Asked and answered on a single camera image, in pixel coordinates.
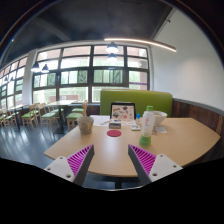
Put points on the dark pendant lamp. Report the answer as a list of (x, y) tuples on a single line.
[(112, 48), (35, 67)]

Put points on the white paper sheet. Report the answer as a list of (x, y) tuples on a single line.
[(100, 120)]

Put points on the long linear ceiling light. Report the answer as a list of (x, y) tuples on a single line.
[(149, 42)]

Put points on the white bowl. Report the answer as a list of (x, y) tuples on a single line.
[(159, 117)]

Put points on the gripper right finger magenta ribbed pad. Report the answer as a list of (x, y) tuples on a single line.
[(150, 167)]

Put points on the red round coaster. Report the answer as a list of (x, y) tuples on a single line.
[(114, 133)]

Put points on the beige cup with wooden utensils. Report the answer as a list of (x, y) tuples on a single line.
[(85, 122)]

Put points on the wooden chair with green seat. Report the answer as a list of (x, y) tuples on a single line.
[(47, 118), (30, 118)]

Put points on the wooden chair far left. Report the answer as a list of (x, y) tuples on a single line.
[(7, 119)]

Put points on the green upholstered bench backrest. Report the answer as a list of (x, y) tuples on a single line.
[(160, 101)]

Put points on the small bottle with blue cap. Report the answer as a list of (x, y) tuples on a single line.
[(138, 119)]

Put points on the background wooden dining table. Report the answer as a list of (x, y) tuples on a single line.
[(60, 104)]

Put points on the wooden stool with green seat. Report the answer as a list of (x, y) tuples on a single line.
[(72, 120)]

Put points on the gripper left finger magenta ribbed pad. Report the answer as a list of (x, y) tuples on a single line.
[(74, 167)]

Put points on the clear bottle with green cap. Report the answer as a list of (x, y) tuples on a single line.
[(148, 121)]

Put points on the laptop with stickers on lid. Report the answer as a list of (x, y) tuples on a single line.
[(123, 112)]

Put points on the small dark box stack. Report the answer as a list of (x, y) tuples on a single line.
[(115, 125)]

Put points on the dark pendant lamp centre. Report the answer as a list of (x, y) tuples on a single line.
[(112, 48)]

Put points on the dark pendant lamp left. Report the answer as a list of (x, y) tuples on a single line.
[(35, 67)]

